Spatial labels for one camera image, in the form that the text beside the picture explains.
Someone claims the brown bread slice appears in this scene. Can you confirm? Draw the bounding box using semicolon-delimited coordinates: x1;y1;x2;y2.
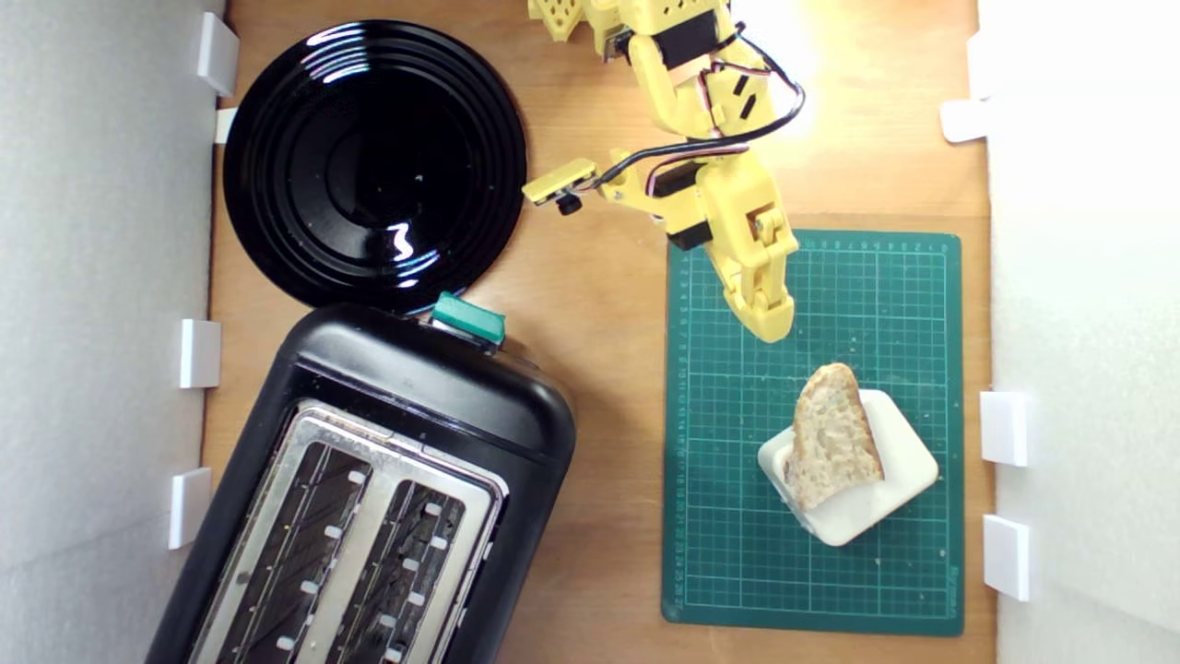
784;362;887;515

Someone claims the green toaster lever knob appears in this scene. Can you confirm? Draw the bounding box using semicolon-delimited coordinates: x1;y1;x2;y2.
430;291;507;351

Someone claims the black two-slot toaster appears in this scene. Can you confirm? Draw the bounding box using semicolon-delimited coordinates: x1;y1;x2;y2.
146;302;578;664

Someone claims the green cutting mat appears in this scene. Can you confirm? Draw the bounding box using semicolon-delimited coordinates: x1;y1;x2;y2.
660;224;966;637

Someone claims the white square block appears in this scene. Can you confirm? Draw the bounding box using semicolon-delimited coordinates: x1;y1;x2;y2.
757;388;940;548

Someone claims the black round plate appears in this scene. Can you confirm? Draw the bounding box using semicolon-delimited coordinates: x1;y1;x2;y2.
222;18;528;314

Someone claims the yellow wrist camera mount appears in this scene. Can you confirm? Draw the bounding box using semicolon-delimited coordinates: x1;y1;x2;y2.
522;157;600;218

